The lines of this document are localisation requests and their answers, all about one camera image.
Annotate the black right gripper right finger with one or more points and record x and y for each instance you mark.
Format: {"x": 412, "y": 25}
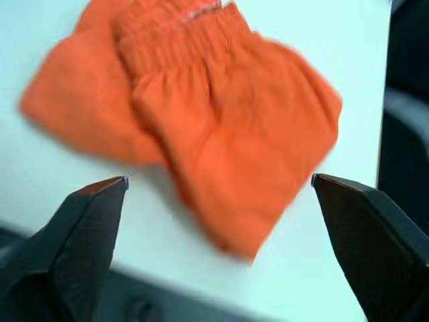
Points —
{"x": 378, "y": 255}

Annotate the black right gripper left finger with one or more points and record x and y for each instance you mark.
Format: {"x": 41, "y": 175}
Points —
{"x": 67, "y": 255}

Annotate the orange shorts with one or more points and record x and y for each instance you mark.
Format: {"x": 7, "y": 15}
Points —
{"x": 214, "y": 117}

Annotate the black office chair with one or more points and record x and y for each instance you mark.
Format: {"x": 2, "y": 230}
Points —
{"x": 409, "y": 100}

